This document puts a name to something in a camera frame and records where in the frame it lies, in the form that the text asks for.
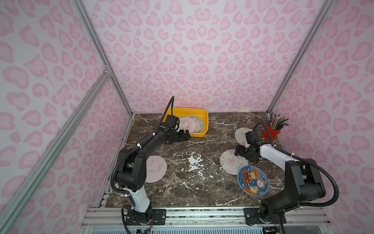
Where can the coloured pencils bundle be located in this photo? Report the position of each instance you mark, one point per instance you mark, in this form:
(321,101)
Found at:
(277,122)

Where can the green white flower coaster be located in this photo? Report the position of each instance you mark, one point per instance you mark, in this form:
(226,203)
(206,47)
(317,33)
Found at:
(200,124)

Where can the white butterfly coaster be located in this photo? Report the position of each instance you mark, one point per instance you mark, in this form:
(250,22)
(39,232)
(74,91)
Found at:
(240,136)

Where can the blue cartoon coaster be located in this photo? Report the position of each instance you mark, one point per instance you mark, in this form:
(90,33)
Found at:
(253,181)

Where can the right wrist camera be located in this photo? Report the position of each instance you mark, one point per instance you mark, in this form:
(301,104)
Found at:
(252,137)

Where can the red pencil cup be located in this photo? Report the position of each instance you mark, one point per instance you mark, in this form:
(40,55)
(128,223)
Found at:
(268,133)

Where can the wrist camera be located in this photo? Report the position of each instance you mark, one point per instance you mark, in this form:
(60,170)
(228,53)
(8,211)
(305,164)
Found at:
(252,137)
(172,122)

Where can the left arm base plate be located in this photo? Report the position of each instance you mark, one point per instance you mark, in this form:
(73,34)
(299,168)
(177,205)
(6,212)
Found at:
(151,216)

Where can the pale pink coaster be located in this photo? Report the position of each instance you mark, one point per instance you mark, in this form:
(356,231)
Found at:
(156,169)

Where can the yellow plastic storage box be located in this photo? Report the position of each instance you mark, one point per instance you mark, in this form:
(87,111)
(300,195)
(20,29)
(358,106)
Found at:
(193,112)

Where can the aluminium front rail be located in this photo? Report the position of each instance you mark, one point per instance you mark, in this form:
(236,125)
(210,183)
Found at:
(207,220)

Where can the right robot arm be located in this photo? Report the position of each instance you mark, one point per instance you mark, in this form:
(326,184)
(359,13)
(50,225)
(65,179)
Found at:
(305,183)

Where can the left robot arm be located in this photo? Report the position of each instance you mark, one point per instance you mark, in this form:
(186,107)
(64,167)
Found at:
(129,174)

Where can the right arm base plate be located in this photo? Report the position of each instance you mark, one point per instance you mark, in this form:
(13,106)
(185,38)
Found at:
(257,216)

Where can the pink floral line coaster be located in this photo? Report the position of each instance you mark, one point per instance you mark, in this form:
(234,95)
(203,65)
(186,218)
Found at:
(231,163)

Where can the pink ring bunny coaster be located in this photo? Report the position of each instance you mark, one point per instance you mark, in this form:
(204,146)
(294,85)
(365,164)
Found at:
(189,123)

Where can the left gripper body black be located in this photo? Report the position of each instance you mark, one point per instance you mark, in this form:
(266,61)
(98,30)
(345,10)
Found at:
(180,135)

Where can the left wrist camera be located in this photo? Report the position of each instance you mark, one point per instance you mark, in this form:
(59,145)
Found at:
(172,122)

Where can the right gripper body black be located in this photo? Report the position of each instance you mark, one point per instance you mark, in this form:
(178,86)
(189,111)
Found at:
(242,150)

